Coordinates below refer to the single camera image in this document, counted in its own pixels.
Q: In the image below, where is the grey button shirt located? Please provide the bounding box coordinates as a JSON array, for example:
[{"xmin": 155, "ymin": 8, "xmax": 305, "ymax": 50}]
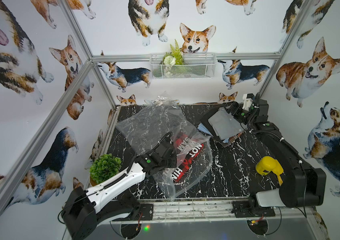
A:
[{"xmin": 208, "ymin": 107, "xmax": 244, "ymax": 143}]

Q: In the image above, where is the red black checked lettered shirt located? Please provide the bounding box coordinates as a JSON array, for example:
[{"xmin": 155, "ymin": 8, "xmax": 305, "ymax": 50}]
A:
[{"xmin": 171, "ymin": 133, "xmax": 204, "ymax": 185}]

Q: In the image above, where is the black button shirt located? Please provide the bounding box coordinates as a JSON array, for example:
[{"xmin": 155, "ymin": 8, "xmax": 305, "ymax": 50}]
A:
[{"xmin": 200, "ymin": 105, "xmax": 246, "ymax": 142}]

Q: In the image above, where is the clear plastic vacuum bag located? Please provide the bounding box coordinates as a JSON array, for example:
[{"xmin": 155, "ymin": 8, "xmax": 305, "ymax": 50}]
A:
[{"xmin": 116, "ymin": 97, "xmax": 212, "ymax": 200}]

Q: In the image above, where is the red plaid shirt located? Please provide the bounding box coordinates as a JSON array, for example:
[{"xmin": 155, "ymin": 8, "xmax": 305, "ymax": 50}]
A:
[{"xmin": 219, "ymin": 132, "xmax": 243, "ymax": 148}]

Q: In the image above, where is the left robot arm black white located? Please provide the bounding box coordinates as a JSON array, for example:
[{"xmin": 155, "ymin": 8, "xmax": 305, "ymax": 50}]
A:
[{"xmin": 58, "ymin": 132, "xmax": 177, "ymax": 240}]

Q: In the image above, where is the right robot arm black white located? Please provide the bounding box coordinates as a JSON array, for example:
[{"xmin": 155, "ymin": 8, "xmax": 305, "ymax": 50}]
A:
[{"xmin": 227, "ymin": 94, "xmax": 326, "ymax": 208}]

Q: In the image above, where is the green potted plant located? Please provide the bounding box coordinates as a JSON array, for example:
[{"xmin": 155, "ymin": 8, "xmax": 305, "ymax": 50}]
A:
[{"xmin": 90, "ymin": 154, "xmax": 122, "ymax": 185}]

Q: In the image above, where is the yellow dustpan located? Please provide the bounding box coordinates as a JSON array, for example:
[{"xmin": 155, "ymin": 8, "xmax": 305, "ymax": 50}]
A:
[{"xmin": 255, "ymin": 156, "xmax": 284, "ymax": 186}]

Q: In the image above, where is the artificial fern with white flower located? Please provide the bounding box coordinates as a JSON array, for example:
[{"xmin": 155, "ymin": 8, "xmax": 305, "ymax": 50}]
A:
[{"xmin": 162, "ymin": 40, "xmax": 184, "ymax": 78}]

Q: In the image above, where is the white wire wall basket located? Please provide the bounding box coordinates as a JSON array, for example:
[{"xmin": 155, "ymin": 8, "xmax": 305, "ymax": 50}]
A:
[{"xmin": 150, "ymin": 54, "xmax": 217, "ymax": 79}]

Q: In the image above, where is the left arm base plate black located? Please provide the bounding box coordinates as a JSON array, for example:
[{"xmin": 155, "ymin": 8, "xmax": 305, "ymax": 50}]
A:
[{"xmin": 113, "ymin": 204, "xmax": 154, "ymax": 222}]

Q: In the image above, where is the aluminium frame rail front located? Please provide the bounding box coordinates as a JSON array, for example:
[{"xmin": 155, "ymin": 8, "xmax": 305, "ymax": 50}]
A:
[{"xmin": 85, "ymin": 197, "xmax": 303, "ymax": 226}]

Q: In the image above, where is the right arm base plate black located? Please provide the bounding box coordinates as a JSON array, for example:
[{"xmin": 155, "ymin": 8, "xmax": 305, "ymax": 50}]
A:
[{"xmin": 231, "ymin": 201, "xmax": 276, "ymax": 218}]

